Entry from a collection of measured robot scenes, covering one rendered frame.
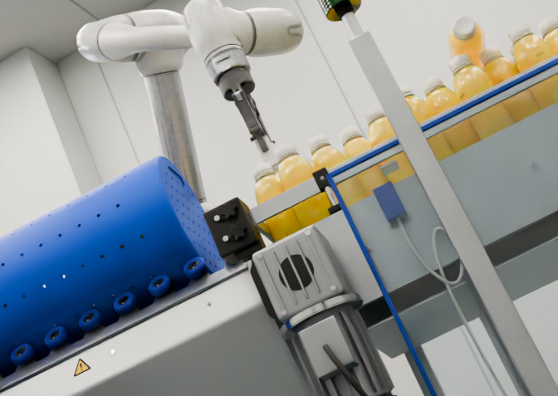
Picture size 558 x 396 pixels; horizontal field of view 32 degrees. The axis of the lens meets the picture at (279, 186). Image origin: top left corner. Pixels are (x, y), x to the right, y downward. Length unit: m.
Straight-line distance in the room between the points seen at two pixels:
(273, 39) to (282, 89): 2.80
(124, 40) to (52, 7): 2.81
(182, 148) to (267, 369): 1.07
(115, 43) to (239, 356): 1.05
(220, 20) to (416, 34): 2.83
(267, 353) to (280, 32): 0.80
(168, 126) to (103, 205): 0.83
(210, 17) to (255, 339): 0.76
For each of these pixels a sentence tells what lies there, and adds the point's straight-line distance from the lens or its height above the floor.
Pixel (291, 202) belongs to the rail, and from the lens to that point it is 1.68.
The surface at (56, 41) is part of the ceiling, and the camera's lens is 5.53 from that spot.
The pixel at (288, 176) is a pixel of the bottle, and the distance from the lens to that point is 1.73.
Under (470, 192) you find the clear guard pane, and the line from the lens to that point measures 1.57.
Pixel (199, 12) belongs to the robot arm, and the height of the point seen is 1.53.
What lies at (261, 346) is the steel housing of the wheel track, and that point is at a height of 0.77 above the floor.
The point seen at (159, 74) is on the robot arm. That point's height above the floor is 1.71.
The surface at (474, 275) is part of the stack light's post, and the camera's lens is 1.43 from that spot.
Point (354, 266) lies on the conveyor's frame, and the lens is 1.61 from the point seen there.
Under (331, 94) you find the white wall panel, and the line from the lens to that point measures 4.91.
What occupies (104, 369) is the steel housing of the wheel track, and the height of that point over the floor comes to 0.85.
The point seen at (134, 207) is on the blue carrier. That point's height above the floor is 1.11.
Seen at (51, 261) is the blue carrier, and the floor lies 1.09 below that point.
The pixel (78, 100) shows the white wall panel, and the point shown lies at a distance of 5.56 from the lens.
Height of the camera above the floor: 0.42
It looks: 20 degrees up
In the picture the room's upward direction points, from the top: 25 degrees counter-clockwise
